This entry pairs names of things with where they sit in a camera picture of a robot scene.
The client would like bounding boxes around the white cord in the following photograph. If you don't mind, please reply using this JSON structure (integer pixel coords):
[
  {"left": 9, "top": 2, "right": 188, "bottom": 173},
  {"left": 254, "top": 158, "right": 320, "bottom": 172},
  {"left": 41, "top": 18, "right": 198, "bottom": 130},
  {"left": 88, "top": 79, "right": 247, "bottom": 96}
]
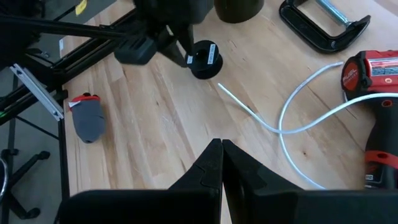
[{"left": 217, "top": 61, "right": 398, "bottom": 190}]

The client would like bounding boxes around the yellow cable tag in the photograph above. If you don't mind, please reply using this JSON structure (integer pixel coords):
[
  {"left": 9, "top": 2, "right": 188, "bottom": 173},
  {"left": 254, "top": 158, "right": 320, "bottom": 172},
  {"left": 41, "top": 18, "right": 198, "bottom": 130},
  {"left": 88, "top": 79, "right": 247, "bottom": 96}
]
[{"left": 75, "top": 0, "right": 88, "bottom": 16}]

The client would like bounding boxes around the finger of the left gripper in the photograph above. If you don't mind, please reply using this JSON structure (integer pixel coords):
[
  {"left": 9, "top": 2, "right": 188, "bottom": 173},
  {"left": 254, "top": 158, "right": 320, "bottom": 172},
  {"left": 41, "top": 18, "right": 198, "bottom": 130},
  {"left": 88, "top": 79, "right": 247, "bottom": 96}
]
[
  {"left": 178, "top": 24, "right": 195, "bottom": 58},
  {"left": 158, "top": 34, "right": 188, "bottom": 68}
]

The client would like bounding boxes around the red black cordless drill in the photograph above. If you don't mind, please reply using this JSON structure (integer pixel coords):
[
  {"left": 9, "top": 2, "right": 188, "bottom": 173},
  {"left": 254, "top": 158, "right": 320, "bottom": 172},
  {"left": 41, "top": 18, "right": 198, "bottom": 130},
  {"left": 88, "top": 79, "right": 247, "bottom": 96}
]
[{"left": 341, "top": 50, "right": 398, "bottom": 190}]

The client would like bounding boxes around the silver aluminium bar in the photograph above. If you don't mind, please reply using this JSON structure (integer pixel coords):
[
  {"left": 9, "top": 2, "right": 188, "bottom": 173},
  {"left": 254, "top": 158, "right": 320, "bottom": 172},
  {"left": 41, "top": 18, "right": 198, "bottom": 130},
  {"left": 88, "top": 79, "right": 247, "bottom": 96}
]
[{"left": 9, "top": 63, "right": 65, "bottom": 121}]

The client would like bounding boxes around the black aluminium rig frame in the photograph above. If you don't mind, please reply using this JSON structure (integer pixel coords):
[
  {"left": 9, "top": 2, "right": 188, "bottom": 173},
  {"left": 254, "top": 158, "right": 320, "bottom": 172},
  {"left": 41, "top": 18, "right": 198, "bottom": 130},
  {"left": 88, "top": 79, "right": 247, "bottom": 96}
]
[{"left": 0, "top": 9, "right": 137, "bottom": 200}]

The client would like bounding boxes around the black cord spool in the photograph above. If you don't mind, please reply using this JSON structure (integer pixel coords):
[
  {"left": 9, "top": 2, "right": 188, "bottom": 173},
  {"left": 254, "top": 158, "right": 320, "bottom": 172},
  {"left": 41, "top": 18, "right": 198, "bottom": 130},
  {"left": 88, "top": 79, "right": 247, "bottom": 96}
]
[{"left": 185, "top": 39, "right": 224, "bottom": 80}]

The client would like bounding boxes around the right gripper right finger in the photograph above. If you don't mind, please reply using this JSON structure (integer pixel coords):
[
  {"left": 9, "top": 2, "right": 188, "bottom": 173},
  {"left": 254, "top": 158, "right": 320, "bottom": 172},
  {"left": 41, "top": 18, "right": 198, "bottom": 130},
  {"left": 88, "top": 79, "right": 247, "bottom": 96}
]
[{"left": 222, "top": 139, "right": 305, "bottom": 224}]

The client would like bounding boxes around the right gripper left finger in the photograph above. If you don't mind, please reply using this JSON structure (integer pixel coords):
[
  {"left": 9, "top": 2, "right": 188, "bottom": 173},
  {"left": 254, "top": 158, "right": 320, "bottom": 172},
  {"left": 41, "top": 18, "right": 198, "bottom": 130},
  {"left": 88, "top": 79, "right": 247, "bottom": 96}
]
[{"left": 169, "top": 138, "right": 224, "bottom": 224}]

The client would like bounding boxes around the black office chair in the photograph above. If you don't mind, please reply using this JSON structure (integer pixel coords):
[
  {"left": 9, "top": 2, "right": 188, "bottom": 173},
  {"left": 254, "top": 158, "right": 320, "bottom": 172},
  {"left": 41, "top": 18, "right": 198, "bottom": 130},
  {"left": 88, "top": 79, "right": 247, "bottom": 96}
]
[{"left": 0, "top": 71, "right": 51, "bottom": 220}]

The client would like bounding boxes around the black C-clamp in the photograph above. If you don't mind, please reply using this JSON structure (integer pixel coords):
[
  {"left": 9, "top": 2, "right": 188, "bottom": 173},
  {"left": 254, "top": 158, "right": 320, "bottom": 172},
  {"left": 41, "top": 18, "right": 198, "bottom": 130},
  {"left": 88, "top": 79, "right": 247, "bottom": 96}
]
[{"left": 279, "top": 0, "right": 372, "bottom": 54}]

